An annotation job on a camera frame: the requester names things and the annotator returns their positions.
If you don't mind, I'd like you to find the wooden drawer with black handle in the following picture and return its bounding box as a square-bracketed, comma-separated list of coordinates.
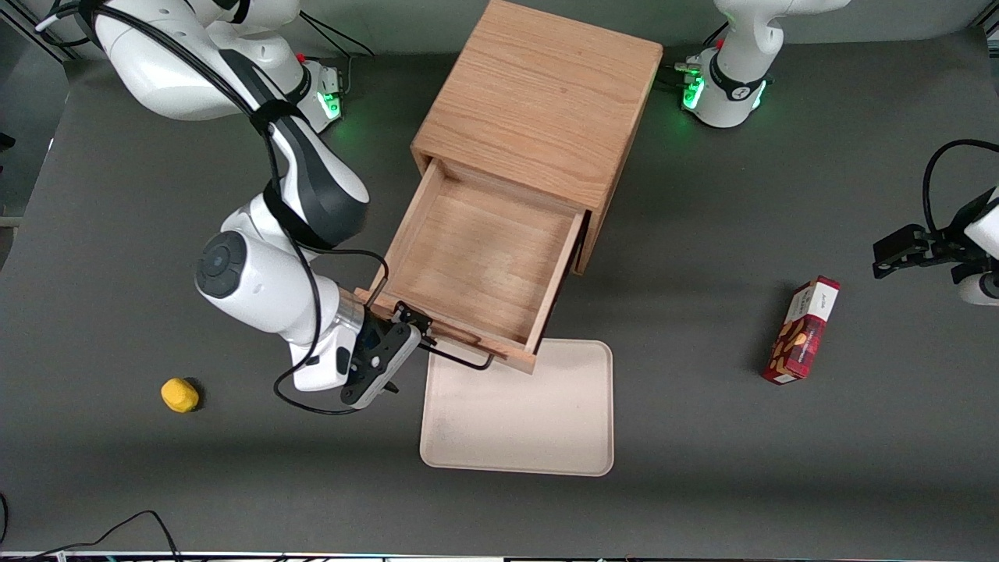
[355, 160, 588, 374]

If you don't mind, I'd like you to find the wooden drawer cabinet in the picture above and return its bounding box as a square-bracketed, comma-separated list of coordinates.
[410, 0, 664, 276]

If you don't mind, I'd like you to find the red tartan cookie box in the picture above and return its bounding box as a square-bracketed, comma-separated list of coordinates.
[762, 275, 841, 386]

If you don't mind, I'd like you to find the beige plastic tray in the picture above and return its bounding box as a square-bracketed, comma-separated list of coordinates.
[419, 338, 615, 477]

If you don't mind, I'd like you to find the yellow lemon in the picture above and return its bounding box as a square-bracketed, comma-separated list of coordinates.
[161, 378, 201, 414]

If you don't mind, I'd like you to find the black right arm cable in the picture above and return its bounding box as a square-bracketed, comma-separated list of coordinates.
[35, 0, 391, 416]

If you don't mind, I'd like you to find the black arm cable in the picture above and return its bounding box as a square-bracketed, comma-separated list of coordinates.
[35, 0, 391, 416]
[922, 139, 999, 235]

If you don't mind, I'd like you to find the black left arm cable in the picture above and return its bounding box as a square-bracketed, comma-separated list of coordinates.
[922, 139, 999, 235]

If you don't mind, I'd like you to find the grey metal frame rail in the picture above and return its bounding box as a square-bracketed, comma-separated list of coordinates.
[0, 12, 79, 65]

